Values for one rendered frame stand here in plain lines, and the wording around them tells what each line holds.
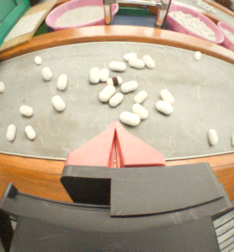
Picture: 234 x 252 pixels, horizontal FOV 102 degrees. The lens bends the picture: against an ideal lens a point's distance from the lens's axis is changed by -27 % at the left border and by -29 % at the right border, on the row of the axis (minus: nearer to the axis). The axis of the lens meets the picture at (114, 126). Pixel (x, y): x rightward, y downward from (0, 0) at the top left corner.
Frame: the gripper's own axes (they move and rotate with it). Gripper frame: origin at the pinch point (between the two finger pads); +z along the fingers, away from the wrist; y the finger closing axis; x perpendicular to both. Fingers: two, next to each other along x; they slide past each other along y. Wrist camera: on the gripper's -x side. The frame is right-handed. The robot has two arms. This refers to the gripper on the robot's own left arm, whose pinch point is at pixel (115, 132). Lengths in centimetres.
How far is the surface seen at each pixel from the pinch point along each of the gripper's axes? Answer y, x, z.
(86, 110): 5.7, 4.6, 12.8
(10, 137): 22.7, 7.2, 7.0
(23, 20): 37, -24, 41
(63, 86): 10.9, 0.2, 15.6
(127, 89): -2.5, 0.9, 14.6
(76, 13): 15, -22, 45
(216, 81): -28.9, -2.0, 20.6
